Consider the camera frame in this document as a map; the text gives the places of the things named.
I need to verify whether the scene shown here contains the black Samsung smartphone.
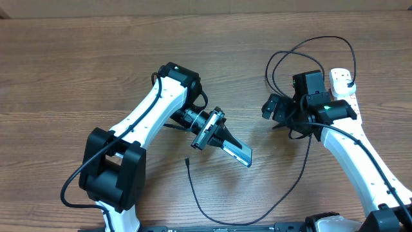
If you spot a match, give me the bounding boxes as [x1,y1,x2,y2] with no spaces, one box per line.
[221,138,252,168]

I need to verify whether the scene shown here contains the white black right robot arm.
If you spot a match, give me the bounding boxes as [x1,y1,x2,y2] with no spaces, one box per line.
[261,68,411,231]

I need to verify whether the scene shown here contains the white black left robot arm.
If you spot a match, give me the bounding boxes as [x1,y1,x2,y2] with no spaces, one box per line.
[79,62,252,231]

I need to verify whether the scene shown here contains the white charger plug adapter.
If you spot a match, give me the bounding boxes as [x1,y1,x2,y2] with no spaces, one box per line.
[331,79,357,99]

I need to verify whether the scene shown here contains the white power strip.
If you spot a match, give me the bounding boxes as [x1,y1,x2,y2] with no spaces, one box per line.
[329,68,362,124]

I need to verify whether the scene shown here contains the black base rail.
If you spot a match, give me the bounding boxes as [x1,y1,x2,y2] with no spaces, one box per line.
[77,211,364,232]

